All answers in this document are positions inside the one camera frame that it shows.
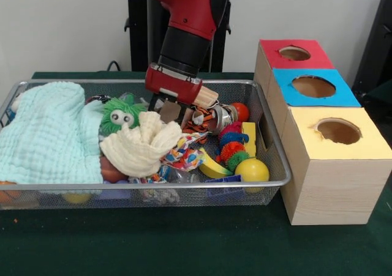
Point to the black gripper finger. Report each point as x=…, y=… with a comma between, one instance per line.
x=154, y=103
x=186, y=114

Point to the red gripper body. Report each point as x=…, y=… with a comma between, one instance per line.
x=171, y=84

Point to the orange striped tiger plush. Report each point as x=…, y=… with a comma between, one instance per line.
x=199, y=121

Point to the green spiky puffer toy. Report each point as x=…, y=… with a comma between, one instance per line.
x=118, y=115

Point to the cream cloth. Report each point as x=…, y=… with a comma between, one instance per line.
x=134, y=153

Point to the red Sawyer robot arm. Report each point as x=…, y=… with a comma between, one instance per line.
x=190, y=13

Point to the clear mesh bin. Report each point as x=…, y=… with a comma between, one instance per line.
x=269, y=159

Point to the wooden box with three holes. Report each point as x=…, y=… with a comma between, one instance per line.
x=333, y=184

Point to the brown cardboard piece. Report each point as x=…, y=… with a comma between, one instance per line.
x=170, y=112

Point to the striped wooden block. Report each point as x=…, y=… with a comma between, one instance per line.
x=208, y=97

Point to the silver metal cup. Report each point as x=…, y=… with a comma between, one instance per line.
x=223, y=118

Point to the polka dot cloth toy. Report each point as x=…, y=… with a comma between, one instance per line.
x=183, y=158

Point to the red ball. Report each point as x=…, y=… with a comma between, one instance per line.
x=242, y=110

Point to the rainbow spiky caterpillar toy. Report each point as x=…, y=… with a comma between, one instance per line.
x=232, y=150

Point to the yellow banana toy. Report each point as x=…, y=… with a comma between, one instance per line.
x=214, y=167

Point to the clear plastic bottle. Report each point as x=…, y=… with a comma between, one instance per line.
x=183, y=176

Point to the yellow foam block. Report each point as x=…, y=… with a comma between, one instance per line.
x=249, y=138

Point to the blue building block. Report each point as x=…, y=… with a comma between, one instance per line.
x=225, y=178

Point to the brown toy football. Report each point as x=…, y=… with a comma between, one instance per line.
x=111, y=172

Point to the yellow ball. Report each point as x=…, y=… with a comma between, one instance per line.
x=252, y=169

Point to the mint green cloth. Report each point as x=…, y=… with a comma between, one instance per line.
x=46, y=135

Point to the dark green table cloth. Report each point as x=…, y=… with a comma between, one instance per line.
x=183, y=242

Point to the black chair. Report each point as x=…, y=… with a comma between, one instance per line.
x=376, y=49

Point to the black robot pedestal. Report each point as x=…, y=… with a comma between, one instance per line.
x=141, y=37

